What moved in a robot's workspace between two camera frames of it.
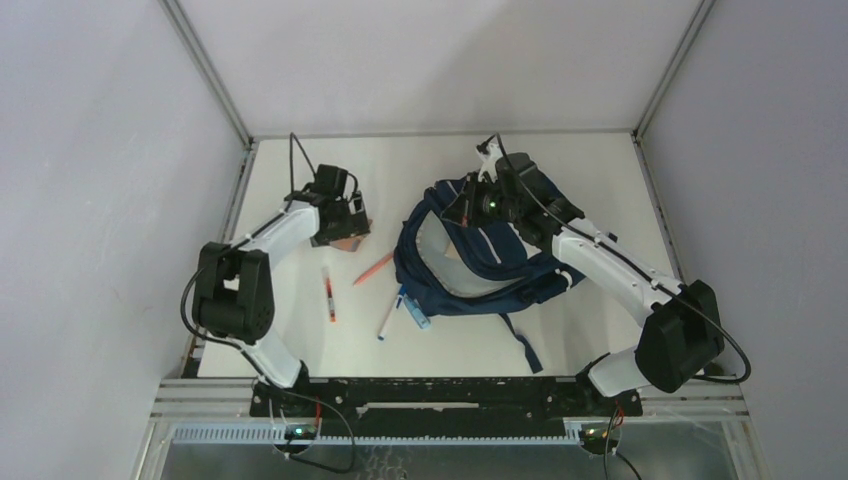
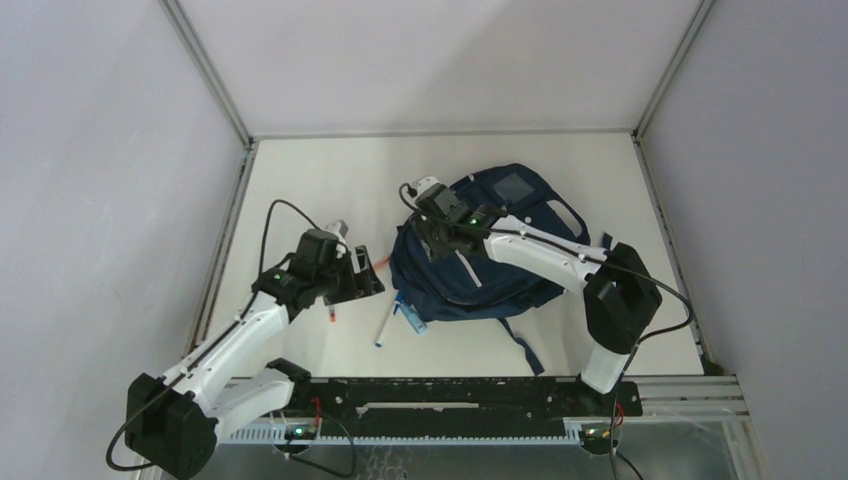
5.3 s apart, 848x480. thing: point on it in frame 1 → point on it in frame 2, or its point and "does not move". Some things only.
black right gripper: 463,210 → 422,229
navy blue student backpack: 481,269 does not move
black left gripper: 356,225 → 367,282
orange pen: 375,267 does not move
